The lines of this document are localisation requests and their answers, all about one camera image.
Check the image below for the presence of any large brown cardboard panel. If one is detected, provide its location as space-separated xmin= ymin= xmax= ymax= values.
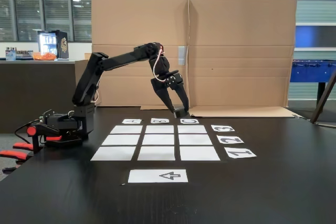
xmin=91 ymin=0 xmax=190 ymax=111
xmin=187 ymin=0 xmax=302 ymax=119

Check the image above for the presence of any orange snack bag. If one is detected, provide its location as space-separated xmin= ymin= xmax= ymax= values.
xmin=31 ymin=52 xmax=58 ymax=61

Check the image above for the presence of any paper sheet number 2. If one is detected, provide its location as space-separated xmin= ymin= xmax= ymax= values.
xmin=216 ymin=135 xmax=245 ymax=145

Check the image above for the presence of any black clamp with orange handles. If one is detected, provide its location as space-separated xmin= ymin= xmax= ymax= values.
xmin=0 ymin=142 xmax=34 ymax=174

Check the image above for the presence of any brown wooden leg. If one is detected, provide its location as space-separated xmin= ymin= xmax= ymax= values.
xmin=309 ymin=71 xmax=336 ymax=124

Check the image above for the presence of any black cable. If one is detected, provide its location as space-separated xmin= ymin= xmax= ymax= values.
xmin=14 ymin=121 xmax=40 ymax=144

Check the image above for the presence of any black mini fridge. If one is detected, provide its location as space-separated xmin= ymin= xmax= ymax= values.
xmin=37 ymin=30 xmax=69 ymax=59

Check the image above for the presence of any blue white carton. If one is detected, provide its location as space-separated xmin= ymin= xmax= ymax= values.
xmin=5 ymin=47 xmax=17 ymax=61

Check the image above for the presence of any white paper grid square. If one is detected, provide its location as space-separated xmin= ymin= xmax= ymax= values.
xmin=90 ymin=146 xmax=137 ymax=161
xmin=142 ymin=134 xmax=175 ymax=146
xmin=180 ymin=146 xmax=221 ymax=161
xmin=110 ymin=125 xmax=143 ymax=134
xmin=101 ymin=134 xmax=141 ymax=146
xmin=178 ymin=134 xmax=213 ymax=145
xmin=137 ymin=146 xmax=176 ymax=161
xmin=145 ymin=125 xmax=174 ymax=134
xmin=177 ymin=125 xmax=208 ymax=134

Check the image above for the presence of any long grey tape strip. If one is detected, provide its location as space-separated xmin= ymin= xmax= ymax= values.
xmin=178 ymin=46 xmax=186 ymax=66

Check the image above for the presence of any blue foosball table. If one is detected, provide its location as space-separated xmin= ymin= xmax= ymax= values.
xmin=290 ymin=59 xmax=336 ymax=101

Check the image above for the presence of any paper sheet number 3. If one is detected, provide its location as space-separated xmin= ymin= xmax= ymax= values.
xmin=211 ymin=125 xmax=236 ymax=132

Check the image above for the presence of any white arrow paper sheet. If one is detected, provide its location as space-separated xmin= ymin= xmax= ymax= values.
xmin=128 ymin=169 xmax=189 ymax=184

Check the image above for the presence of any dark counter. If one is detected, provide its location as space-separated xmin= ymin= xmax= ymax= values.
xmin=0 ymin=60 xmax=91 ymax=134

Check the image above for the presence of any black clamp with orange knob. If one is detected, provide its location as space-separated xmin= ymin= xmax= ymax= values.
xmin=26 ymin=123 xmax=64 ymax=154

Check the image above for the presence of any paper sheet number 1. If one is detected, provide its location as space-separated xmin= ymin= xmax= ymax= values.
xmin=224 ymin=147 xmax=257 ymax=159

